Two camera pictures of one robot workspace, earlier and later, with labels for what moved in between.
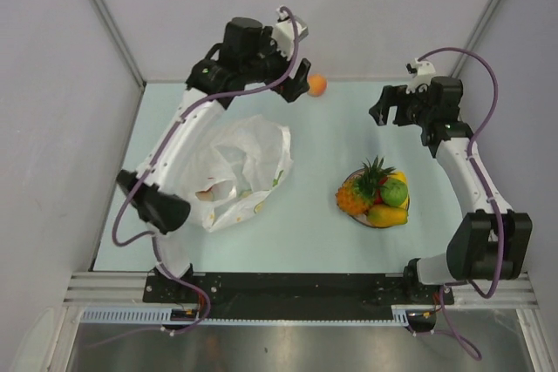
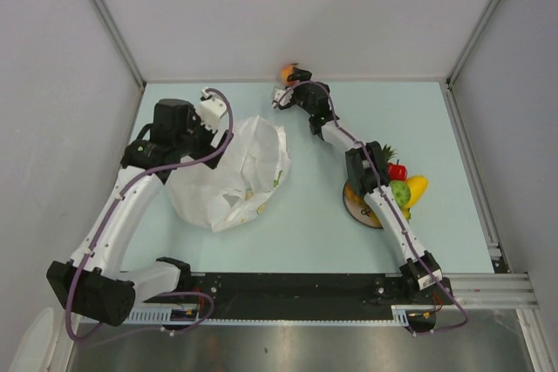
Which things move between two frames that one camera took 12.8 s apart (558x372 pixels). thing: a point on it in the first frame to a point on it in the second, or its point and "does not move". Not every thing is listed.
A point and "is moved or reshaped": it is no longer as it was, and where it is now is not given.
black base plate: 293,295 does not move
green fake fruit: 394,192 does not move
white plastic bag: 235,166 does not move
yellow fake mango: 402,176 to 418,184
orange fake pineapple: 357,196 to 387,153
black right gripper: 396,96 to 298,75
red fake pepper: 378,199 is moved or reshaped
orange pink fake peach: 317,84 is moved or reshaped
